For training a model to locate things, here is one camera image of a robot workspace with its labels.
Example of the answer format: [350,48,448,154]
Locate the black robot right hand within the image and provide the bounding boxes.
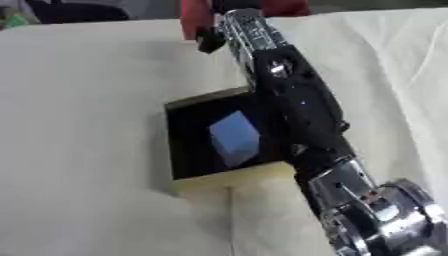
[194,0,266,54]

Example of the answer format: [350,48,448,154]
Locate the red object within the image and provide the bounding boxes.
[178,0,312,41]

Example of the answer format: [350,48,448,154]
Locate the tan cardboard box black inside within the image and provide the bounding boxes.
[162,85,300,198]

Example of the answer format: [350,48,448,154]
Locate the blue cube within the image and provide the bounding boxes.
[208,110,263,169]

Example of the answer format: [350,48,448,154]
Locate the dark chair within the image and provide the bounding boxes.
[24,0,132,25]

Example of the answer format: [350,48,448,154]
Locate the green bag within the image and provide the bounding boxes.
[0,6,32,30]

